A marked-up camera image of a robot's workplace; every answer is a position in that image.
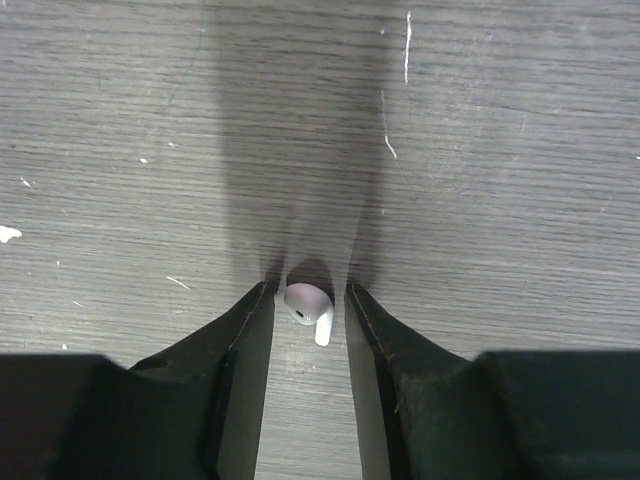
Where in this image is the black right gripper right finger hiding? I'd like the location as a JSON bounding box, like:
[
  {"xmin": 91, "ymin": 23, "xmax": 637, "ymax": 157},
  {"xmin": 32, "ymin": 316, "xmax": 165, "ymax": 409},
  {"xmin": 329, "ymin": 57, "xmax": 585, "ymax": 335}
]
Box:
[{"xmin": 344, "ymin": 283, "xmax": 639, "ymax": 479}]

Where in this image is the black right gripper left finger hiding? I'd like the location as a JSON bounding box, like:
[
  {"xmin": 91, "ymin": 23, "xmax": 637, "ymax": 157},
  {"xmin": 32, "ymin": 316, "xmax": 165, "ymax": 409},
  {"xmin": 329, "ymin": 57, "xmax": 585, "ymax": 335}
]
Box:
[{"xmin": 1, "ymin": 282, "xmax": 276, "ymax": 479}]

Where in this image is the white earbud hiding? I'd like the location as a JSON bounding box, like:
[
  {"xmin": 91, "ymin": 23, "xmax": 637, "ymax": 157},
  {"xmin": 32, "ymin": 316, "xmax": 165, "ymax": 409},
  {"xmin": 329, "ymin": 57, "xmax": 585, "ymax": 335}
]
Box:
[{"xmin": 284, "ymin": 283, "xmax": 334, "ymax": 347}]

